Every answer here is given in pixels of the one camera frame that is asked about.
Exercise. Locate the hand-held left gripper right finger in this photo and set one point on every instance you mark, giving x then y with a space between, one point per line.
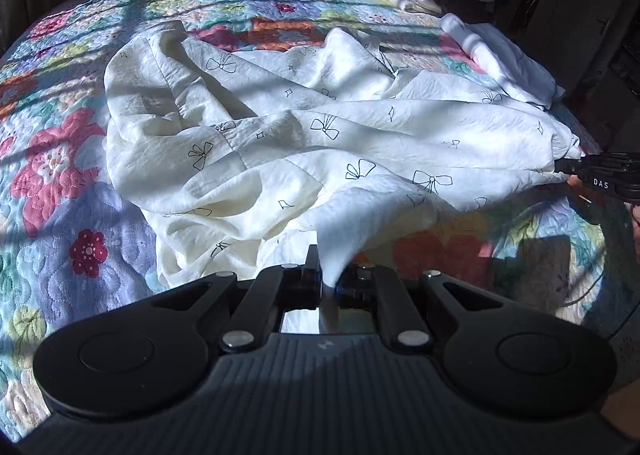
350 285

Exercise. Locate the white bow-print garment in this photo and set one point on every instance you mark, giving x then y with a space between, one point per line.
310 135

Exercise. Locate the floral quilted bedspread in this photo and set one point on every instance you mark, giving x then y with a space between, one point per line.
60 135

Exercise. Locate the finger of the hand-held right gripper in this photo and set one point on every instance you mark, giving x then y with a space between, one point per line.
567 166

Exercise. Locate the dark wooden wardrobe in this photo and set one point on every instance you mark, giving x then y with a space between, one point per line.
585 10

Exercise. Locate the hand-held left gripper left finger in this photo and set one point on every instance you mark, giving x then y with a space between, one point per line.
311 275

